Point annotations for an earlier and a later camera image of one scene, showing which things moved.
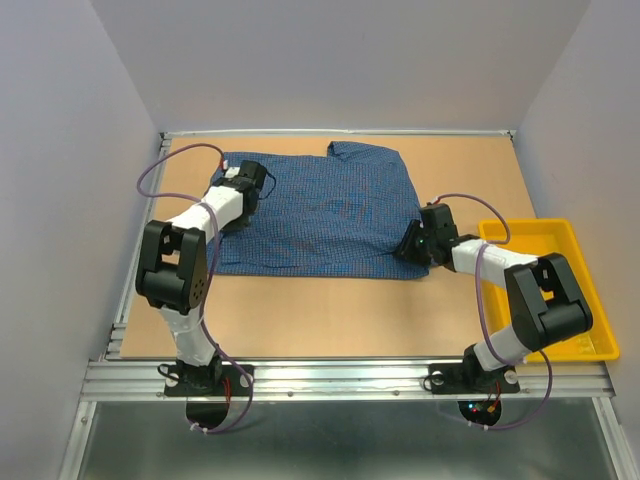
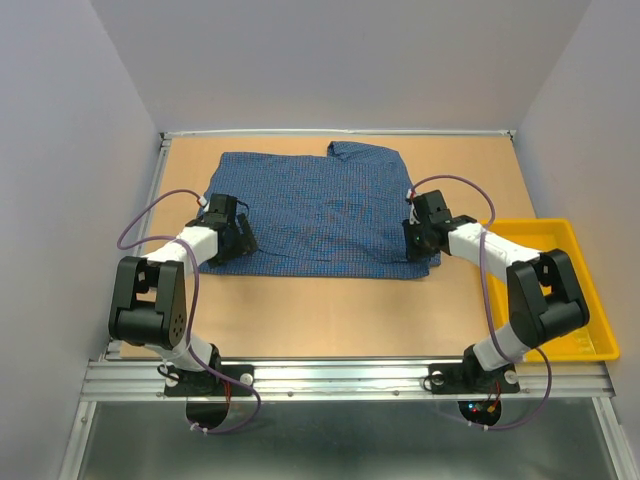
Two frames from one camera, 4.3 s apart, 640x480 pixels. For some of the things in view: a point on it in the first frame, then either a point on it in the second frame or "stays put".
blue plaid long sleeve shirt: [343, 215] stays put
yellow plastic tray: [540, 237] stays put
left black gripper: [237, 224] to [245, 243]
